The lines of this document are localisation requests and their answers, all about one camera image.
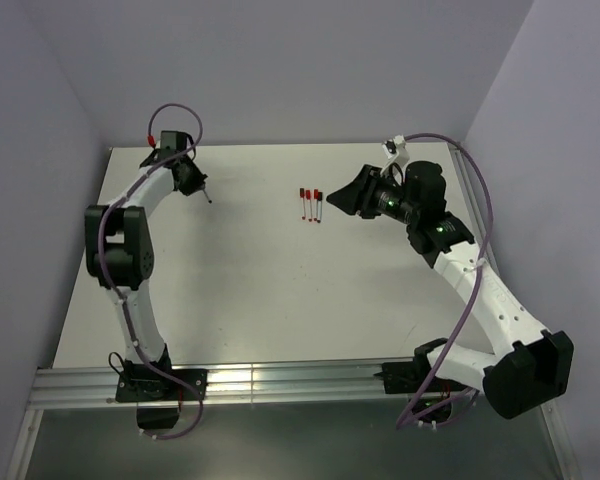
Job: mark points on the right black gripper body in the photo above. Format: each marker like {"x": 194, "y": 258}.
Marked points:
{"x": 395, "y": 204}

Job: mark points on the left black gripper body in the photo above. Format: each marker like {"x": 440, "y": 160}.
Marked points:
{"x": 195, "y": 177}

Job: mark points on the white marker black tip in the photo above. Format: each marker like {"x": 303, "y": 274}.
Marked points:
{"x": 206, "y": 195}
{"x": 319, "y": 206}

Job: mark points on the white marker red tip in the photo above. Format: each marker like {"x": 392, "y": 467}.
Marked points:
{"x": 315, "y": 205}
{"x": 309, "y": 205}
{"x": 303, "y": 203}

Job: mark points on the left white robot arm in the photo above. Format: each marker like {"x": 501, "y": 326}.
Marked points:
{"x": 119, "y": 251}

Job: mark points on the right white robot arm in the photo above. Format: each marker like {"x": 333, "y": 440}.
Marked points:
{"x": 528, "y": 364}

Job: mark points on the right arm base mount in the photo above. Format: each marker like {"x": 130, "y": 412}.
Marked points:
{"x": 404, "y": 378}

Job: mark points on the aluminium front rail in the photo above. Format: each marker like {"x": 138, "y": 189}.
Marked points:
{"x": 226, "y": 384}

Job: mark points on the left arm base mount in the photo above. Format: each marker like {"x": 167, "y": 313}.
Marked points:
{"x": 159, "y": 400}

